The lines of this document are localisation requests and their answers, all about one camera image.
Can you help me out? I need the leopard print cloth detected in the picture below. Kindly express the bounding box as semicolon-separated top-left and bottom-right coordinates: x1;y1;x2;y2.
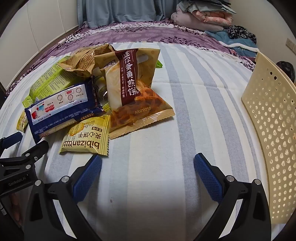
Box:
225;25;257;44

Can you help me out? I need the cream perforated plastic basket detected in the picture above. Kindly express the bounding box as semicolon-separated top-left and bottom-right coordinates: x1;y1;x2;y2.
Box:
241;51;296;225

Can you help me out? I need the grey folded blanket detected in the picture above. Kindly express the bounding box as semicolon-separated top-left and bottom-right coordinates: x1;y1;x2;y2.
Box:
179;0;236;14

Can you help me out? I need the blue snack packet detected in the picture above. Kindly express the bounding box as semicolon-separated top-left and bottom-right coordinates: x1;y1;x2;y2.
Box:
24;81;105;144

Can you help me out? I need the clear biscuit packet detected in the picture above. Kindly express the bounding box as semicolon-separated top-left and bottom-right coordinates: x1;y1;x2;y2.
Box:
92;75;109;103

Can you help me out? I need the brown crinkled snack packet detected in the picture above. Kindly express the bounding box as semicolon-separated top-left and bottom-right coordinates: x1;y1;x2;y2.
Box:
58;44;116;78

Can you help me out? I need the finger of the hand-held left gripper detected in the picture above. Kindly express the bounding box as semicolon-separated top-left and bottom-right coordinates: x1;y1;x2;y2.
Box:
0;141;49;173
0;132;23;150

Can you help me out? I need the blue white striped sheet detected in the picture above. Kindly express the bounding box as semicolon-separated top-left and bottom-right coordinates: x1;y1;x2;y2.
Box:
0;42;296;241

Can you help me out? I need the yellow biscuit packet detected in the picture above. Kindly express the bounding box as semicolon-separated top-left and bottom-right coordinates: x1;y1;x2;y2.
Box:
59;115;110;157

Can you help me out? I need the blue fleece blanket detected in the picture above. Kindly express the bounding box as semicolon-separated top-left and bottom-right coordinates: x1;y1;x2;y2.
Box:
205;30;259;57

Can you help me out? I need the mauve pillow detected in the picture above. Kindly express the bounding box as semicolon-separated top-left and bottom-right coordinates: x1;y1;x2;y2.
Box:
171;5;223;32

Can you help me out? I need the purple floral bedsheet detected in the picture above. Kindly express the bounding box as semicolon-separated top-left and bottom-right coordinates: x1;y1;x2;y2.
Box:
5;20;256;95

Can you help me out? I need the pink floral quilt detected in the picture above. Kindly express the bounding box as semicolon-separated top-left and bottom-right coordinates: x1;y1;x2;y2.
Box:
192;10;234;27

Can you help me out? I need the blue-grey curtain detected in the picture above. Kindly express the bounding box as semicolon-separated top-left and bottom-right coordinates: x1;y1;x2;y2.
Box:
76;0;178;28

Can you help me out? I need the large green snack packet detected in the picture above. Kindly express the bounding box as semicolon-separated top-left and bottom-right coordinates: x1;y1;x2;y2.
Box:
22;62;78;107

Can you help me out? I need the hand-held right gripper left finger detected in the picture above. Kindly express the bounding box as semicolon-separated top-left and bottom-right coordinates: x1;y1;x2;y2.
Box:
24;154;102;241

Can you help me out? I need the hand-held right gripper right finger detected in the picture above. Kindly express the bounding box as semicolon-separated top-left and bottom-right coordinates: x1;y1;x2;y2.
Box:
193;153;271;241

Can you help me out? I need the white panelled wardrobe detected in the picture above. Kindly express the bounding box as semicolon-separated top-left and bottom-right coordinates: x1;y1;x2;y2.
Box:
0;0;80;52

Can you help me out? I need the beige snack bag brown banner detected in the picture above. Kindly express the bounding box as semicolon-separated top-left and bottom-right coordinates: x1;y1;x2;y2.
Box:
94;48;175;140

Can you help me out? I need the small yellow snack packet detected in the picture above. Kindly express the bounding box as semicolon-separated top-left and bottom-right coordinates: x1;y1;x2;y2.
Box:
16;111;28;133

